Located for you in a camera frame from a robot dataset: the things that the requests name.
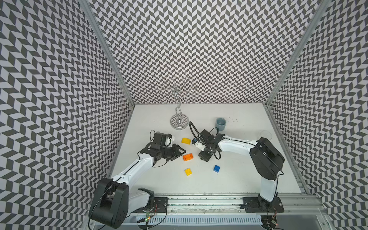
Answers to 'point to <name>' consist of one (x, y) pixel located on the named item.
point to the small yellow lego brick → (188, 171)
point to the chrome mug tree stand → (178, 121)
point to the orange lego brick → (188, 157)
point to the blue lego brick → (216, 168)
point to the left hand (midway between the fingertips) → (184, 153)
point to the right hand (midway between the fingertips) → (204, 156)
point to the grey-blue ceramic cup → (220, 123)
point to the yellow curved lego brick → (186, 141)
